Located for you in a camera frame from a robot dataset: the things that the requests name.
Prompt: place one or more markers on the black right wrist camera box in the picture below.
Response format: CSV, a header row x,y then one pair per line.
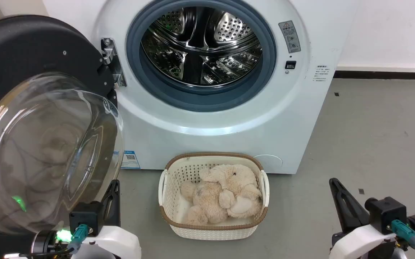
x,y
385,214

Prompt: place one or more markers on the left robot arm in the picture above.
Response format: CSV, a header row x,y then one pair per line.
x,y
45,244

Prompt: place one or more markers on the metal door hinge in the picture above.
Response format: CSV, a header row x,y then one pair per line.
x,y
113,61

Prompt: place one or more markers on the round filter cover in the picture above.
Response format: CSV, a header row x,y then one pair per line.
x,y
270,163

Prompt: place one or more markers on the white front-load washing machine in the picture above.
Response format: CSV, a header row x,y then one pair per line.
x,y
229,122

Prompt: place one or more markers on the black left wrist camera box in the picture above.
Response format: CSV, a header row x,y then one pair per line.
x,y
85,217

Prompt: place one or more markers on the black baseboard strip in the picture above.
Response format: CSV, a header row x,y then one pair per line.
x,y
385,75

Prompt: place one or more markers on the black door latch slot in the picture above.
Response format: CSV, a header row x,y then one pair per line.
x,y
290,65

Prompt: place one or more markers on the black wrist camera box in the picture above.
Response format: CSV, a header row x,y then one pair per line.
x,y
385,214
85,217

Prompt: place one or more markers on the washer door glass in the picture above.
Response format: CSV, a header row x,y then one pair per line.
x,y
31,118

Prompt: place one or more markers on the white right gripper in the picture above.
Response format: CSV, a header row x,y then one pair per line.
x,y
362,241

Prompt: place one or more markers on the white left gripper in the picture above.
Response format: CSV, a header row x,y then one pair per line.
x,y
115,241

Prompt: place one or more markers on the steel washing machine drum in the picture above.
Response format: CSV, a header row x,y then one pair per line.
x,y
200,43

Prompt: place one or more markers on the cream plush bunny toy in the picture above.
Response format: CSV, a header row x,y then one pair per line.
x,y
234,187

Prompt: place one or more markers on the beige plush toy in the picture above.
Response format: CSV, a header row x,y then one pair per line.
x,y
204,203

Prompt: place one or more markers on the blue QR code sticker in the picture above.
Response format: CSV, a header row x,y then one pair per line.
x,y
130,160

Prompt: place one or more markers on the washer drum opening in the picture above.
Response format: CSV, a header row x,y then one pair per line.
x,y
178,95

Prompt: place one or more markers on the white plastic laundry basket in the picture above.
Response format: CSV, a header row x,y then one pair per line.
x,y
214,230

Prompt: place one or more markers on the grey warning label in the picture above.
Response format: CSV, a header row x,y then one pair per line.
x,y
289,36

